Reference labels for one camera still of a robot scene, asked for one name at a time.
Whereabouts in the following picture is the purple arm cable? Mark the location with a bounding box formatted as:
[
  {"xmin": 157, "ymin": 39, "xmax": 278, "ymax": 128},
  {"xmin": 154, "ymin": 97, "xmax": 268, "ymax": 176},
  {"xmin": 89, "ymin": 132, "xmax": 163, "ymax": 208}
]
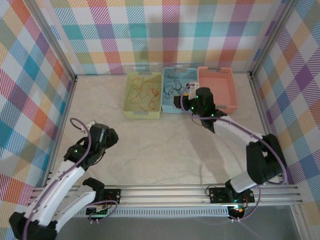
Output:
[
  {"xmin": 180, "ymin": 83, "xmax": 288, "ymax": 222},
  {"xmin": 23, "ymin": 117, "xmax": 118, "ymax": 238}
]

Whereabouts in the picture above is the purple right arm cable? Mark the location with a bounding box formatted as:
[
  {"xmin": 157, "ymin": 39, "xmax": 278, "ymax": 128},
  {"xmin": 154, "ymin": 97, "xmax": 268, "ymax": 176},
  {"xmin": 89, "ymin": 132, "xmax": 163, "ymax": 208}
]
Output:
[{"xmin": 180, "ymin": 83, "xmax": 288, "ymax": 222}]

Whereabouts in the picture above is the thin red cable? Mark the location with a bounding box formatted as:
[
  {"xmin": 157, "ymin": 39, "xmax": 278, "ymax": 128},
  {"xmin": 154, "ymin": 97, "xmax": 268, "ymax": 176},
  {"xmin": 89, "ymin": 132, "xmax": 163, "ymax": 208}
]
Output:
[{"xmin": 146, "ymin": 84, "xmax": 161, "ymax": 110}]

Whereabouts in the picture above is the aluminium frame post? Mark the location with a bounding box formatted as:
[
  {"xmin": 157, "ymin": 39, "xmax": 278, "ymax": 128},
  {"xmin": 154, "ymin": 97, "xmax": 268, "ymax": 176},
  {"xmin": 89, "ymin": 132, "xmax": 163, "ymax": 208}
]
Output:
[
  {"xmin": 249, "ymin": 0, "xmax": 301, "ymax": 77},
  {"xmin": 26, "ymin": 0, "xmax": 77, "ymax": 82}
]

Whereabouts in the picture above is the aluminium mounting rail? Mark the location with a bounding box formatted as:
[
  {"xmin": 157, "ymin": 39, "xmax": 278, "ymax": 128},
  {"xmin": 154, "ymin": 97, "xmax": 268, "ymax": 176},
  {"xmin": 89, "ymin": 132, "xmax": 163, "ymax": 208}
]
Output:
[{"xmin": 31, "ymin": 184, "xmax": 302, "ymax": 208}]

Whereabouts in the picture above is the slotted grey cable duct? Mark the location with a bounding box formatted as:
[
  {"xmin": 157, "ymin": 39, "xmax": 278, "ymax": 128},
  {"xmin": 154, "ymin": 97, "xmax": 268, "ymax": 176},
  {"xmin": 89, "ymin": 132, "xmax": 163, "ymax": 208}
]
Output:
[{"xmin": 74, "ymin": 208, "xmax": 231, "ymax": 219}]

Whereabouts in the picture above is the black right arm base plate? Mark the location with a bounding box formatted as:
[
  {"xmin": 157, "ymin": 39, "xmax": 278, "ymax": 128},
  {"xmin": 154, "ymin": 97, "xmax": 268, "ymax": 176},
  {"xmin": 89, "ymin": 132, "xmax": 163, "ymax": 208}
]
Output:
[{"xmin": 208, "ymin": 186, "xmax": 256, "ymax": 204}]

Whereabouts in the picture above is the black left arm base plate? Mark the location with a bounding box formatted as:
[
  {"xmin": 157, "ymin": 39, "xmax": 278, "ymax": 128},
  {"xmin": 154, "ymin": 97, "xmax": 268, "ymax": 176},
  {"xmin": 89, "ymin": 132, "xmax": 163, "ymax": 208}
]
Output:
[{"xmin": 99, "ymin": 188, "xmax": 122, "ymax": 206}]

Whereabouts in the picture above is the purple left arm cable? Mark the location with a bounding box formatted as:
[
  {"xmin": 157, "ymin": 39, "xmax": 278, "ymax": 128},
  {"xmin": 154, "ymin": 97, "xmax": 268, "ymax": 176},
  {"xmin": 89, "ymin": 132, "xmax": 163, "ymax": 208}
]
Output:
[{"xmin": 23, "ymin": 117, "xmax": 118, "ymax": 238}]

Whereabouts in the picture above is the pink plastic basket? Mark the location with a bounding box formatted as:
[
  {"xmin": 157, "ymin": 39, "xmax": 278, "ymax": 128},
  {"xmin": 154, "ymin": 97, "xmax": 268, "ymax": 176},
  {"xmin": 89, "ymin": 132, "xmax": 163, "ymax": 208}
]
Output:
[{"xmin": 197, "ymin": 66, "xmax": 239, "ymax": 115}]

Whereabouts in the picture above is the thin orange cable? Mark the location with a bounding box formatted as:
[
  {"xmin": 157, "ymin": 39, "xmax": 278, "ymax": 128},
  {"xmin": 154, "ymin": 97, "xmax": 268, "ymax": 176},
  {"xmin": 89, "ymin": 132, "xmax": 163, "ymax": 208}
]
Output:
[{"xmin": 129, "ymin": 76, "xmax": 151, "ymax": 111}]

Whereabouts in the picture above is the blue plastic basket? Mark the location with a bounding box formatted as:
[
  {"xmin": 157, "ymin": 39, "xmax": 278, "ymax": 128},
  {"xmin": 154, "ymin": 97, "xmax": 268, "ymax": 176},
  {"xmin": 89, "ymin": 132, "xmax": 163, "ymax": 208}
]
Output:
[{"xmin": 161, "ymin": 66, "xmax": 201, "ymax": 114}]

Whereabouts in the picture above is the green plastic basket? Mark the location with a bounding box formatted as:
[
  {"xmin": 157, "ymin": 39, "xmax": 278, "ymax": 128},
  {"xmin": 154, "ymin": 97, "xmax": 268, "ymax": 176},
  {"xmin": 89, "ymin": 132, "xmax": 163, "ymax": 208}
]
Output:
[{"xmin": 121, "ymin": 72, "xmax": 163, "ymax": 120}]

